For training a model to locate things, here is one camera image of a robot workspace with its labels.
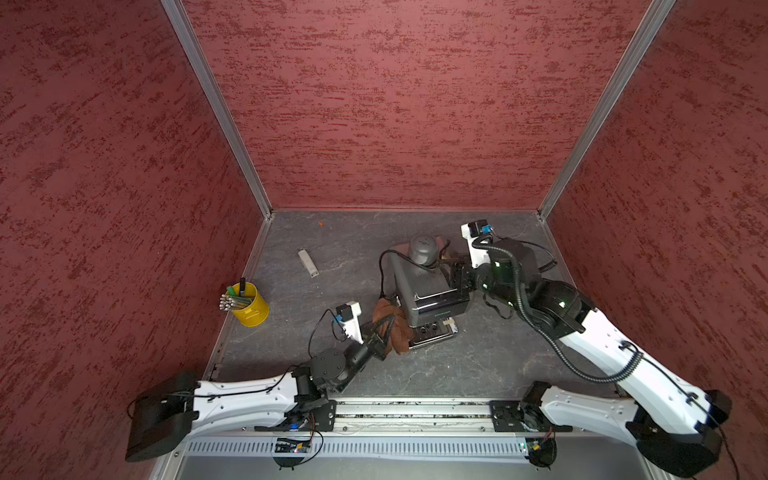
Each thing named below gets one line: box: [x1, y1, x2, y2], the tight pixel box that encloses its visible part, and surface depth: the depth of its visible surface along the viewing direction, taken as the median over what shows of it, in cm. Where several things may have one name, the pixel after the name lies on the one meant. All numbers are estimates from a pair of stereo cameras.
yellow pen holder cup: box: [227, 281, 270, 328], surface depth 87 cm
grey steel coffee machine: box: [387, 235, 469, 349], surface depth 72 cm
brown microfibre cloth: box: [372, 298, 414, 354], surface depth 71 cm
